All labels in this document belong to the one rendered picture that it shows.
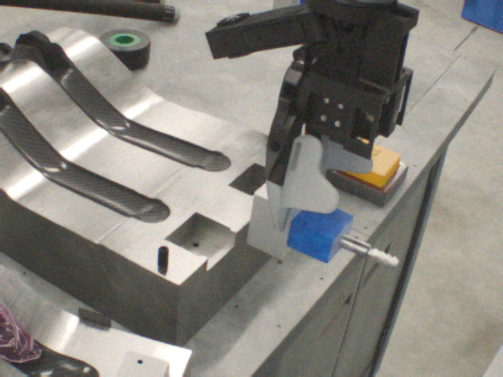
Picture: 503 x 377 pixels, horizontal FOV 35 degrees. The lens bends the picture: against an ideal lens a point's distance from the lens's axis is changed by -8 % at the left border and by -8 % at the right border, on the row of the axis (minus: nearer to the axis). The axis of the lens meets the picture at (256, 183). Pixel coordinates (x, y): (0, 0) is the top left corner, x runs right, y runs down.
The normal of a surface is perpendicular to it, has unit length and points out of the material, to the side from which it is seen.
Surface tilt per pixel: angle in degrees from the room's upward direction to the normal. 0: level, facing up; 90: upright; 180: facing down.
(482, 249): 0
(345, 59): 90
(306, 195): 79
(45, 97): 27
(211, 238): 90
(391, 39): 90
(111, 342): 0
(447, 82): 0
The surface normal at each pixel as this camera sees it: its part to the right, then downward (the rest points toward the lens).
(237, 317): 0.12, -0.82
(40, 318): 0.51, -0.66
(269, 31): -0.54, 0.45
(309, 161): -0.47, 0.28
